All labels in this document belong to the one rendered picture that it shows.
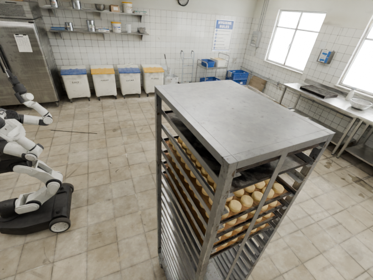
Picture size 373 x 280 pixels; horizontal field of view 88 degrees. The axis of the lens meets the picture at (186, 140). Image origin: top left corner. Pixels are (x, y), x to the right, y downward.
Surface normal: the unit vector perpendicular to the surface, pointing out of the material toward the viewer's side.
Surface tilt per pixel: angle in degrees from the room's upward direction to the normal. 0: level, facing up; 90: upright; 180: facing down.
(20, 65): 91
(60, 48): 90
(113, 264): 0
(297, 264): 0
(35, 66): 90
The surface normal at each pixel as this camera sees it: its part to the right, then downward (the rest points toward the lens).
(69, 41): 0.38, 0.54
